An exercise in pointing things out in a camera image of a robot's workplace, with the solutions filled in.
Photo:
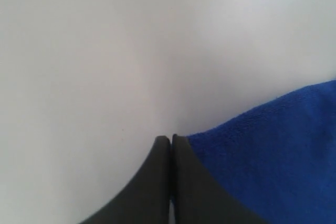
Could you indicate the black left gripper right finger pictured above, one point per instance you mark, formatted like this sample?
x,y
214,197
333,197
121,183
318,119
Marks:
x,y
197,197

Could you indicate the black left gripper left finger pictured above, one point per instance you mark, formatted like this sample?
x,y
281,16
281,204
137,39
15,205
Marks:
x,y
146,197

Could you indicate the blue towel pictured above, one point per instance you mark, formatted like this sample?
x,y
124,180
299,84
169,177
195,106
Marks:
x,y
278,159

